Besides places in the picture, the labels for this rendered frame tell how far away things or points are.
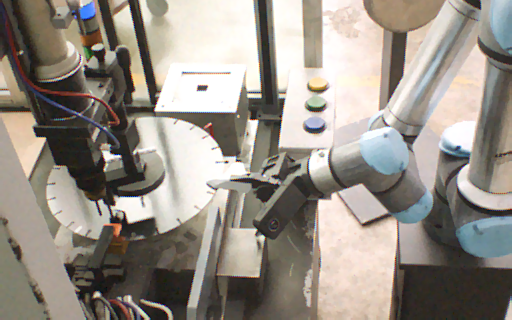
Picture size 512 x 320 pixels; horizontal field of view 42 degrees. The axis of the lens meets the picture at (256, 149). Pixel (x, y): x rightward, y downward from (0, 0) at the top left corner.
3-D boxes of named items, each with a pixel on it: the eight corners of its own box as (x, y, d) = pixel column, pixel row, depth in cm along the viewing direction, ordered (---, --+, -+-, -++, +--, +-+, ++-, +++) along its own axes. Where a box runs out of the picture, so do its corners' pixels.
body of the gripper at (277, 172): (284, 187, 127) (337, 169, 120) (272, 221, 120) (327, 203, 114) (260, 159, 123) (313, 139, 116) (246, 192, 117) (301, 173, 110)
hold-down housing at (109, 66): (119, 137, 114) (91, 35, 101) (145, 140, 113) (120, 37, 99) (105, 158, 110) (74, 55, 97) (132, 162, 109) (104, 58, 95)
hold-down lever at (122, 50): (95, 43, 100) (86, 50, 98) (131, 40, 98) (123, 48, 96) (110, 90, 104) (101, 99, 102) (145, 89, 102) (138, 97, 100)
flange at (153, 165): (144, 145, 131) (141, 135, 129) (176, 172, 124) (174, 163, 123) (94, 172, 126) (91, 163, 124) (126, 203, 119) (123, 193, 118)
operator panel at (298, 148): (291, 117, 166) (289, 67, 156) (336, 118, 165) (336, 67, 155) (281, 199, 146) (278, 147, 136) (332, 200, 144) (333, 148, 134)
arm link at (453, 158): (489, 162, 135) (500, 109, 126) (506, 211, 125) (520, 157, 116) (428, 164, 136) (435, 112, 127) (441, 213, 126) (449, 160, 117)
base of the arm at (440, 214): (491, 193, 142) (499, 159, 136) (502, 248, 131) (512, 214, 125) (419, 191, 144) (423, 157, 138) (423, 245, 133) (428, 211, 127)
